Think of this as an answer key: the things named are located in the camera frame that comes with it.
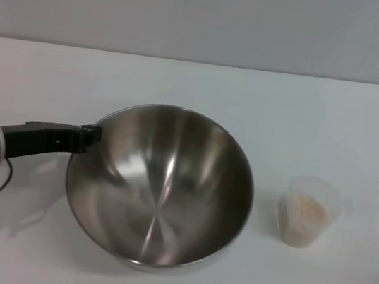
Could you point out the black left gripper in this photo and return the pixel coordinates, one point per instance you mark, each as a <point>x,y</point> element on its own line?
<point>40,139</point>

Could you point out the stainless steel mixing bowl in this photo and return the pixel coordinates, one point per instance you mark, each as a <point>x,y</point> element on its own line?
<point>161,188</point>

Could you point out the clear plastic measuring cup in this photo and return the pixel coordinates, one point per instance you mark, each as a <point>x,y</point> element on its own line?
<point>297,186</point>

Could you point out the white rice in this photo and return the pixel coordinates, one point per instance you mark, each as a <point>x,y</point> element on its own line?
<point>307,211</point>

